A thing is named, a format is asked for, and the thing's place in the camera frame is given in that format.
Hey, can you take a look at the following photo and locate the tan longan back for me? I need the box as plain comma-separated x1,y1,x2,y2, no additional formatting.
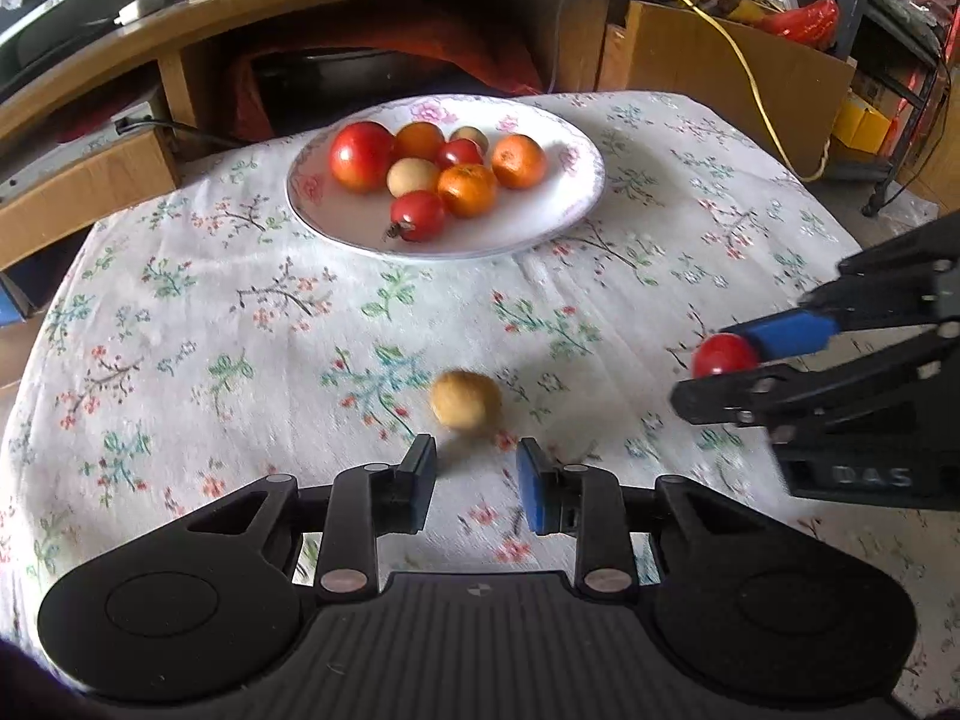
449,125,490,154

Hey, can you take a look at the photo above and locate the silver media player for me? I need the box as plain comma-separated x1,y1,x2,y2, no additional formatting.
2,85,167,203

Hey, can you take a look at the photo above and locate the red tomato with stem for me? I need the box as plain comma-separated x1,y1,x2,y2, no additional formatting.
386,190,446,242

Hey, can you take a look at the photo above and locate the brown cardboard panel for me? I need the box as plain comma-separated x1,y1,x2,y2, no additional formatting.
597,0,854,177

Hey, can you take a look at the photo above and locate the small red tomato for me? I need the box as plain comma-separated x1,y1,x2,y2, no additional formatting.
692,333,760,379

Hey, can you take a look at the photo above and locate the tan longan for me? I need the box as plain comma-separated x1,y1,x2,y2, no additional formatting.
386,158,439,199
449,125,490,154

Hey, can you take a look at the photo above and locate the yellow cable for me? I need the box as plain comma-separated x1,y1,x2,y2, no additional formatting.
618,0,832,185

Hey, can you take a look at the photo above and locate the tan longan fruit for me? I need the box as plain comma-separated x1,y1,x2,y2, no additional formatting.
430,369,501,433

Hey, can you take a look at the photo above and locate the orange mandarin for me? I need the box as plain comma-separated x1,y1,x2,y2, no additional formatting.
491,133,547,190
394,122,446,163
438,164,498,220

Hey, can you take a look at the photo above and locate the wooden TV stand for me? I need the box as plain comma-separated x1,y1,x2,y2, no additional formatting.
2,0,612,266

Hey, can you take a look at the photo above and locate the red crumpled bag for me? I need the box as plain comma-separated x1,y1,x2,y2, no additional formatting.
757,0,839,50

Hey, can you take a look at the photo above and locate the tan longan centre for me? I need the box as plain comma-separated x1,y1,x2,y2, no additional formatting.
386,158,439,199

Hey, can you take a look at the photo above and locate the floral tablecloth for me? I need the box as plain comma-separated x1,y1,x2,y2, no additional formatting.
2,93,958,715

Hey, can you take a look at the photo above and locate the black metal rack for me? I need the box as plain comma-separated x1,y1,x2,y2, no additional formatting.
797,0,958,216

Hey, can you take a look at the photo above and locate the white floral plate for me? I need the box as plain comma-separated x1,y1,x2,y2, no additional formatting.
286,94,605,263

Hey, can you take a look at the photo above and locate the red cherry tomato centre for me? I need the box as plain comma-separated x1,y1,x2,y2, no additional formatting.
434,138,483,171

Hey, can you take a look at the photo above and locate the large red tomato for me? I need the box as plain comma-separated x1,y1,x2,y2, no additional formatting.
329,121,395,193

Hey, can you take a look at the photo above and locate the white remote control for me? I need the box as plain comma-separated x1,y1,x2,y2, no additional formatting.
114,0,166,26

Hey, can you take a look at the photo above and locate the orange mandarin back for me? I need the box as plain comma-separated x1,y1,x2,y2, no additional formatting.
394,122,446,163

